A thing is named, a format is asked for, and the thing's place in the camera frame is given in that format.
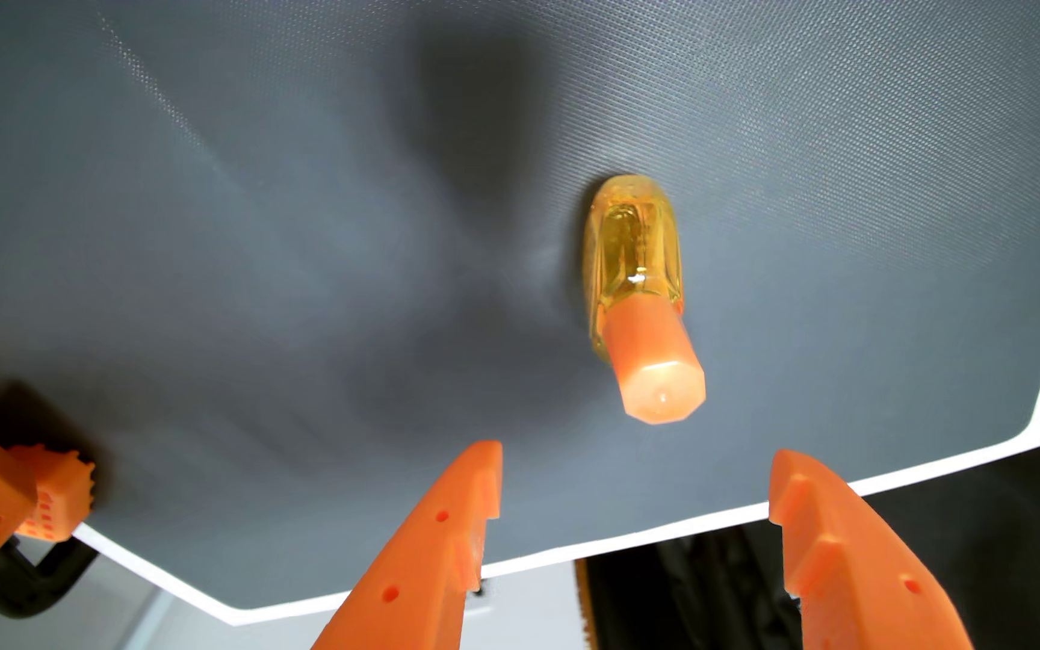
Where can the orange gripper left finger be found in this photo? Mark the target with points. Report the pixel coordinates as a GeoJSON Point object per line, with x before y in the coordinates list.
{"type": "Point", "coordinates": [430, 560]}

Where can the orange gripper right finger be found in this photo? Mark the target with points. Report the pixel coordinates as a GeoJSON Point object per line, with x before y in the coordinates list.
{"type": "Point", "coordinates": [854, 560]}

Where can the yellow eyedrops bottle orange cap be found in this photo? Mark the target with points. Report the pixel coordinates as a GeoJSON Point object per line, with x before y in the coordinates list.
{"type": "Point", "coordinates": [642, 307]}

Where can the black bag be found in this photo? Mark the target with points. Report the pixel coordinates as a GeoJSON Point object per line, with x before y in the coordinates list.
{"type": "Point", "coordinates": [1007, 542]}

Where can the dark grey textured mat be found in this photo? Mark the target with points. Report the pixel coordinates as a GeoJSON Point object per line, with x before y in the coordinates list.
{"type": "Point", "coordinates": [303, 271]}

